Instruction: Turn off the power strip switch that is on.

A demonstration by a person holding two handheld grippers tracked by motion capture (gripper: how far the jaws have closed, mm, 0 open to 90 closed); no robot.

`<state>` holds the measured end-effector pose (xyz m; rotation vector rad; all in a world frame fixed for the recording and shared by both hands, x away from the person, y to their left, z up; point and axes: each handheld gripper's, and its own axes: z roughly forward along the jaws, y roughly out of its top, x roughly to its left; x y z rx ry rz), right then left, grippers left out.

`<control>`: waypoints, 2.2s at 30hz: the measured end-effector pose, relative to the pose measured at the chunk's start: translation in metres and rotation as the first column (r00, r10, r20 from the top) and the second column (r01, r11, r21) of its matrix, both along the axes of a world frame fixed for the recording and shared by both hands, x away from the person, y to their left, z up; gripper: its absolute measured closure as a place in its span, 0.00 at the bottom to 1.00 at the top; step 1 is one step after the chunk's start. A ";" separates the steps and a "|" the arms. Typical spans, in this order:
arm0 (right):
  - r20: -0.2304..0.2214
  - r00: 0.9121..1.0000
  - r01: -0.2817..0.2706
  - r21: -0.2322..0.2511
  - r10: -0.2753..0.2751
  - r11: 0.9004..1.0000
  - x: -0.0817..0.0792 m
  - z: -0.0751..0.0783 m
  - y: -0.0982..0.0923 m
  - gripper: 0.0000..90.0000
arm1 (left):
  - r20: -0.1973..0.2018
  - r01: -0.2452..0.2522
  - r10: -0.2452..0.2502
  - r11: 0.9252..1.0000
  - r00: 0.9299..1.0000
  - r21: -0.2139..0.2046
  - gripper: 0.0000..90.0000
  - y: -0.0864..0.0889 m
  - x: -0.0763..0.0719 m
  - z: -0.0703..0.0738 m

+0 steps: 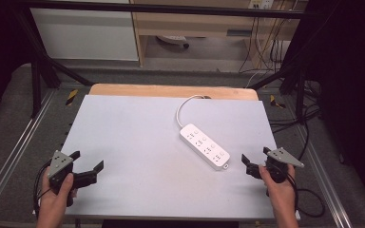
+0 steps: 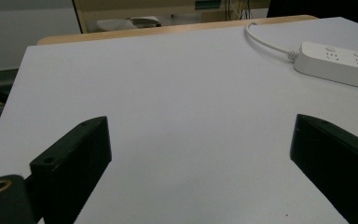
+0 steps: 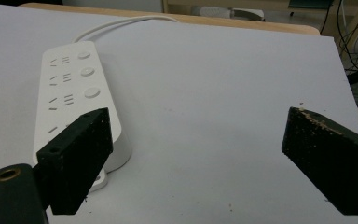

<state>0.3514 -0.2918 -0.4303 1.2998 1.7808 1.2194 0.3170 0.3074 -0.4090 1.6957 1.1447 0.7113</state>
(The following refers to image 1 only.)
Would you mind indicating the wooden table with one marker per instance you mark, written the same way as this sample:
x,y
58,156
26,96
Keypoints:
x,y
158,90

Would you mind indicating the white power strip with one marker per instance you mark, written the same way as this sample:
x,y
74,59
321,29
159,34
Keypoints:
x,y
204,146

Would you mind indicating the white cabinet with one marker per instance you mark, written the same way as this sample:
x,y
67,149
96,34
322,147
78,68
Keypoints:
x,y
85,34

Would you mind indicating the aluminium rail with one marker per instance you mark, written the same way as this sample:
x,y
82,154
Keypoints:
x,y
15,148
324,177

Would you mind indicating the person's left hand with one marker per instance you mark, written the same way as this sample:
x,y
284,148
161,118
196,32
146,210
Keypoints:
x,y
55,199

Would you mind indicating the black horizontal frame bar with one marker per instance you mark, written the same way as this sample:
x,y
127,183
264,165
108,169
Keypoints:
x,y
171,9

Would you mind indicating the black metal stand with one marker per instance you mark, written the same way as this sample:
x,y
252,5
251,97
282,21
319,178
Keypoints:
x,y
297,79
41,72

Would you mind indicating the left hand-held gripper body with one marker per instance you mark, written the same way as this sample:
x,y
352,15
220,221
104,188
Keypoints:
x,y
59,163

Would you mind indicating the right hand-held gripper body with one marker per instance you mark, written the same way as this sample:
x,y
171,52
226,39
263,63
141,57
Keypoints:
x,y
278,163

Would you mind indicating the yellow black tape marker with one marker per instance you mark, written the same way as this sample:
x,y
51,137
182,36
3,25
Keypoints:
x,y
277,102
71,97

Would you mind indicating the white table mat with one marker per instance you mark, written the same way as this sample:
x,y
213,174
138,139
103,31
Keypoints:
x,y
133,158

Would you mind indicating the person's right hand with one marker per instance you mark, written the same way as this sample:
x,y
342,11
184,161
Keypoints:
x,y
277,191

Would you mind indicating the grey power strip under desk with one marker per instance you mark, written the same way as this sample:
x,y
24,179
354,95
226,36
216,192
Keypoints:
x,y
173,39

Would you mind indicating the white wall socket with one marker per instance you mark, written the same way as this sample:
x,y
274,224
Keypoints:
x,y
261,3

